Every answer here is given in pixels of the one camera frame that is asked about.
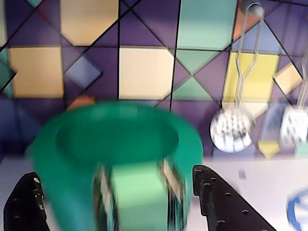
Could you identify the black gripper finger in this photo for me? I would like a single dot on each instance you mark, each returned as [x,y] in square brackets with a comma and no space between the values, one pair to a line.
[24,209]
[228,207]

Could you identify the green plastic plate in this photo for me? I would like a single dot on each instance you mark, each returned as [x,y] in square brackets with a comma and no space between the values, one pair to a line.
[72,180]

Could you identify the round perforated steel skimmer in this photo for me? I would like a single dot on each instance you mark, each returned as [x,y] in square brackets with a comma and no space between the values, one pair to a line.
[231,134]

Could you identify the white slotted spatula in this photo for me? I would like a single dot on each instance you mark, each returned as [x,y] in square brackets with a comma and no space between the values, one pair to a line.
[293,130]

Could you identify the grey wall hook peg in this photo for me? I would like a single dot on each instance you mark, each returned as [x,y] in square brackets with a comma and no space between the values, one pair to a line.
[256,9]

